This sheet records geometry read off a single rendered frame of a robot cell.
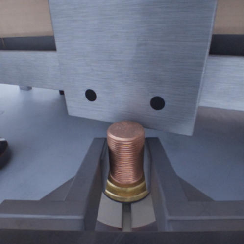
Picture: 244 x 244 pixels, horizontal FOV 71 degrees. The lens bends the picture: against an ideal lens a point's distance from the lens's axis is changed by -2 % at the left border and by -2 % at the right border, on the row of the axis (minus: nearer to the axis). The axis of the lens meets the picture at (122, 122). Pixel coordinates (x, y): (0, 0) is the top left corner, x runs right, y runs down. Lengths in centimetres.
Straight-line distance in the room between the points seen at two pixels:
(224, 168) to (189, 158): 5
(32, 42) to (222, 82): 28
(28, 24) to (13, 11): 3
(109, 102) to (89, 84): 2
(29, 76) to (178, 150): 27
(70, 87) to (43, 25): 16
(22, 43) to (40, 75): 10
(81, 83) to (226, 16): 16
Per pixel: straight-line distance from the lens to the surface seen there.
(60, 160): 32
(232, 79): 19
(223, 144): 37
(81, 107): 17
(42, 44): 32
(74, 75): 16
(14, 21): 35
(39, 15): 31
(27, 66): 28
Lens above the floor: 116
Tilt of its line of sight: 28 degrees up
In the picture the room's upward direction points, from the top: 179 degrees clockwise
